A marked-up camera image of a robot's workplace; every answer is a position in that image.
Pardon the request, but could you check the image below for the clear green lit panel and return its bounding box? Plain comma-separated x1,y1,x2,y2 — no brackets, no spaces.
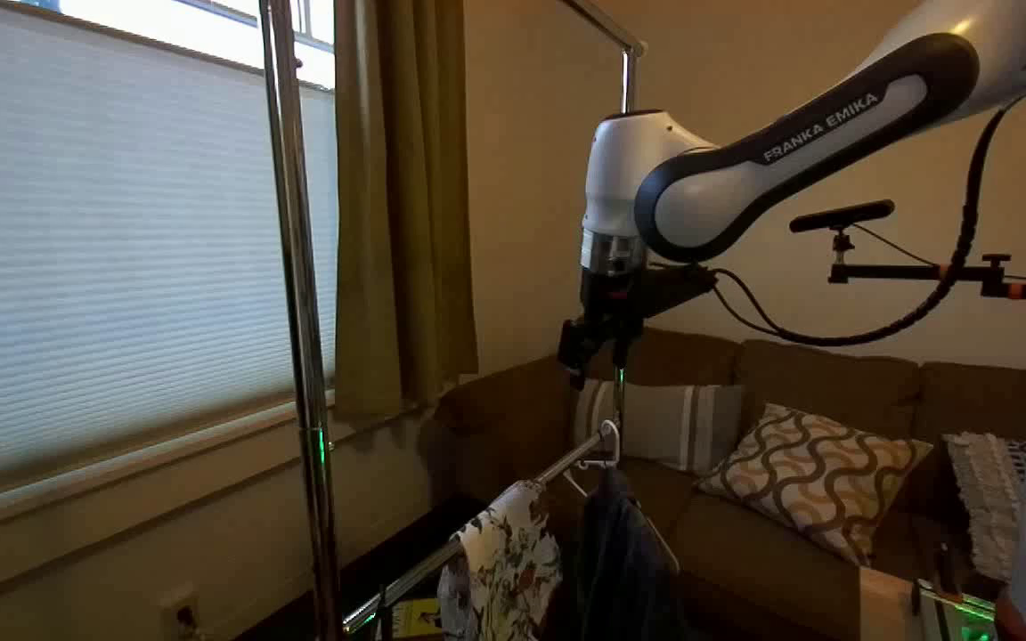
917,578,1004,641

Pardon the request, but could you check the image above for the dark blue garment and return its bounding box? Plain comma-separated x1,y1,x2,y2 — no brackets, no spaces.
564,468,690,641

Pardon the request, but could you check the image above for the yellow white paper tag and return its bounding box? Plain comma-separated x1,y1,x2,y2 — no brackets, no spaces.
391,593,446,641

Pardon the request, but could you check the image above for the bright window pane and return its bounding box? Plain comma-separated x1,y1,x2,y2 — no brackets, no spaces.
10,0,338,92

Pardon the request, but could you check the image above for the black stereo camera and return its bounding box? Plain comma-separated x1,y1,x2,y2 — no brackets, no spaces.
789,197,899,237

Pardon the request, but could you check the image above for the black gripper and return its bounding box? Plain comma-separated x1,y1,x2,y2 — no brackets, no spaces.
556,266,651,386

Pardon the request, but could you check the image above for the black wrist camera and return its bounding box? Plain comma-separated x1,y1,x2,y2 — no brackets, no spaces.
642,262,719,322

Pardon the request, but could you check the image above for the olive window curtain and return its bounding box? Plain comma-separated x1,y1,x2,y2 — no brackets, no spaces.
333,0,480,426

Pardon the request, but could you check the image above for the white grey striped cushion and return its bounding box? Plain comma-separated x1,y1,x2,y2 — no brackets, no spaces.
569,376,750,477

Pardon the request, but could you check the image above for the white cellular window blind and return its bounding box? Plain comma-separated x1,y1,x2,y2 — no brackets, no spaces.
0,0,342,496

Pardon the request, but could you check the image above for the brown fabric sofa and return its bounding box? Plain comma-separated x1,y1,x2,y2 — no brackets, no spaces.
422,326,1026,641

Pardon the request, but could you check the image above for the white wall outlet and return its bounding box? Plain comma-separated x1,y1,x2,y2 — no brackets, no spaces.
156,583,206,641

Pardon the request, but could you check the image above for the floral print garment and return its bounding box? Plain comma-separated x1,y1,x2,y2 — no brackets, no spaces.
439,477,567,641

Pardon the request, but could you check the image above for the wave patterned cushion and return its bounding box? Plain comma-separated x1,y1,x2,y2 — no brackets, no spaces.
694,401,939,571

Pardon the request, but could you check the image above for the white knitted cushion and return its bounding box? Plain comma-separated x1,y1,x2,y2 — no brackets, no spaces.
942,426,1026,583

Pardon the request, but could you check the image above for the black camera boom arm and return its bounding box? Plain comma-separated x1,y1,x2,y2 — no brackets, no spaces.
826,229,1026,306

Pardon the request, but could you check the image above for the beige cardboard box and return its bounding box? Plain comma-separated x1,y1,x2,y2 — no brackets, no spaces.
854,567,927,641

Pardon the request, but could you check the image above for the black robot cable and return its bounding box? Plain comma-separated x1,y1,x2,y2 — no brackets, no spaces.
705,103,1020,352

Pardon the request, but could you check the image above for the chrome clothes rack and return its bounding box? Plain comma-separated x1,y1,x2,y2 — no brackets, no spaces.
258,0,648,641

